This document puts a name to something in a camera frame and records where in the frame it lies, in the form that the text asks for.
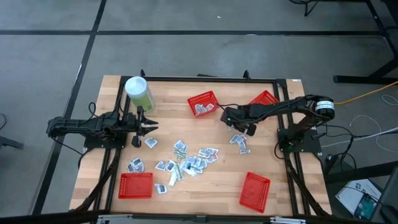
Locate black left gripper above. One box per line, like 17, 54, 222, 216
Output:
132, 105, 159, 149

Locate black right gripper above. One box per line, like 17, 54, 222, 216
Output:
221, 105, 257, 137

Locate red plastic basket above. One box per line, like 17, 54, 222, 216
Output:
238, 171, 272, 215
187, 90, 220, 118
118, 172, 154, 200
249, 90, 280, 106

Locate white green wipes canister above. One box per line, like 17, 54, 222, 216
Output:
124, 76, 155, 114

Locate white packet blue black print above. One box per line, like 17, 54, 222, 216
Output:
181, 159, 194, 174
174, 139, 188, 152

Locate black desk leg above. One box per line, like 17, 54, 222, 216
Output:
325, 160, 398, 185

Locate black chair base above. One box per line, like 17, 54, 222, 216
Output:
288, 0, 324, 17

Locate black floor stand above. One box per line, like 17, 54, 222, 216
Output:
0, 113, 25, 151

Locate green circuit board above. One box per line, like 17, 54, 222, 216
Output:
353, 193, 378, 221

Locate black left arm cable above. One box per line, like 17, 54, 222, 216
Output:
49, 101, 98, 170

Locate silver frame bracket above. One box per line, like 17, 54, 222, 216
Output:
269, 217, 307, 224
96, 213, 133, 224

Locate black floor cables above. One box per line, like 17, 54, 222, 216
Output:
323, 123, 398, 170

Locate yellow cable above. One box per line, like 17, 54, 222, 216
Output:
334, 80, 398, 106

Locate white floor cable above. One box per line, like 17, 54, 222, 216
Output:
320, 114, 398, 153
381, 94, 398, 106

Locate black desk frame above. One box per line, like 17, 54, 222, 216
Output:
333, 0, 398, 85

